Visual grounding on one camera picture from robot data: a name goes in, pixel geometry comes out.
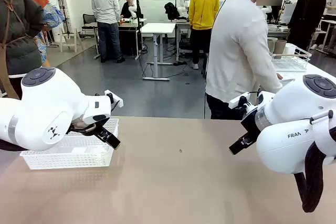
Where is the seated person in black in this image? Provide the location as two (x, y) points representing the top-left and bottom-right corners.
(120, 0), (142, 22)

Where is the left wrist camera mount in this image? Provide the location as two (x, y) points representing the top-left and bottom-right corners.
(104, 89), (124, 109)

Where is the pale green plastic cup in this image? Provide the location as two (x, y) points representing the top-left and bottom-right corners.
(267, 37), (278, 55)

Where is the person in dark green jacket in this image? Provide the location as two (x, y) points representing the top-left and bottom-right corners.
(0, 0), (45, 100)

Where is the white perforated plastic basket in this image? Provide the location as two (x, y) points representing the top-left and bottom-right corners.
(20, 118), (119, 170)

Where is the black mesh chair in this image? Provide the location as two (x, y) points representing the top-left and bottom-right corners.
(81, 13), (98, 38)

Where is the white step stool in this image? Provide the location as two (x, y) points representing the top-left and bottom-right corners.
(58, 27), (84, 53)

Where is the person's right forearm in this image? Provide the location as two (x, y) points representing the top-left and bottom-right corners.
(258, 58), (284, 95)

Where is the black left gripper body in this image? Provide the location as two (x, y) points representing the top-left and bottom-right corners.
(69, 118), (111, 137)

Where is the person in white sweater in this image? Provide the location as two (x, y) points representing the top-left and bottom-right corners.
(204, 0), (284, 120)

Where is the person in yellow hoodie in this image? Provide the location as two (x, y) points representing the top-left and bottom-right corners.
(188, 0), (221, 70)

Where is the black jacket on desk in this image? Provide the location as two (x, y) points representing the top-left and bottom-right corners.
(164, 2), (181, 21)

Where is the black stand pole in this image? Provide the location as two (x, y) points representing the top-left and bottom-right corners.
(133, 0), (144, 61)

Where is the person in white shirt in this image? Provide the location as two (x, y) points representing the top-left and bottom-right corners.
(91, 0), (126, 64)

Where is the white wire dish rack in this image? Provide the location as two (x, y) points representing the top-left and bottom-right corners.
(270, 42), (312, 72)

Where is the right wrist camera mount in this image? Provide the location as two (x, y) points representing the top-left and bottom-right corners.
(228, 91), (265, 112)

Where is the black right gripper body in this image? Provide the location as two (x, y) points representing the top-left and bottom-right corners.
(240, 108), (263, 133)

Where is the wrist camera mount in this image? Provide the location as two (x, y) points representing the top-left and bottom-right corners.
(104, 89), (124, 109)
(228, 91), (265, 112)

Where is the white standing desk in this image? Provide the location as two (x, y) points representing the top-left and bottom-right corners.
(141, 22), (176, 81)

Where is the white side table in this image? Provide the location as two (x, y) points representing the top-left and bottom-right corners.
(270, 42), (336, 83)

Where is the person in black coat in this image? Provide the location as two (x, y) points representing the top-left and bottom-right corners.
(287, 0), (328, 51)

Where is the wooden top desk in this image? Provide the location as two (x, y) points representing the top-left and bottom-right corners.
(117, 18), (148, 61)

